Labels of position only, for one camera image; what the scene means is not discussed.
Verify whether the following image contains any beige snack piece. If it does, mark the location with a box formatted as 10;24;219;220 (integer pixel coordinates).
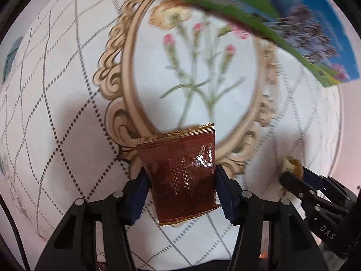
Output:
281;155;304;196

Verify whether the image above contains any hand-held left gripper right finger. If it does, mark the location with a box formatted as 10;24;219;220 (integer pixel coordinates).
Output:
216;165;330;271

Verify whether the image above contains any white checked floral tablecloth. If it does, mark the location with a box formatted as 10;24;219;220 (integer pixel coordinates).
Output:
0;0;347;269

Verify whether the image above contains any brown snack packet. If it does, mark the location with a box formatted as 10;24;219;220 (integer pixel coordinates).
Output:
135;123;222;227

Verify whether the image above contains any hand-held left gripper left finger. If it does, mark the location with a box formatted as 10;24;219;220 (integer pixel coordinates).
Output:
34;172;150;271

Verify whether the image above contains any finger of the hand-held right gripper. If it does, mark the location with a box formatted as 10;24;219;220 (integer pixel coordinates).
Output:
300;166;354;212
279;172;322;215

